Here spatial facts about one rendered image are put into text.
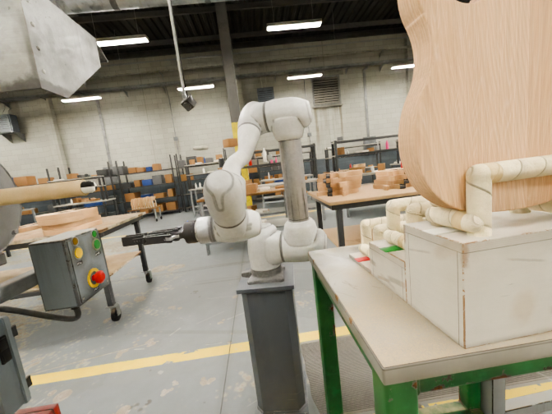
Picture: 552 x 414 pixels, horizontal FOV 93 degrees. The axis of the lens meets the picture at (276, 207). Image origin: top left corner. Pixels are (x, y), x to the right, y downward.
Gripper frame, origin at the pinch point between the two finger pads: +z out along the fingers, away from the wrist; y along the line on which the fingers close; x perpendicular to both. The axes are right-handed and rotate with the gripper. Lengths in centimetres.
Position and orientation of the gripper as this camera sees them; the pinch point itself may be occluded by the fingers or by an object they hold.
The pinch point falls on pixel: (135, 239)
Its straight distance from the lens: 98.3
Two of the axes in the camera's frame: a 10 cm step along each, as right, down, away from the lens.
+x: -1.2, -9.8, -1.5
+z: -9.9, 1.3, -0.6
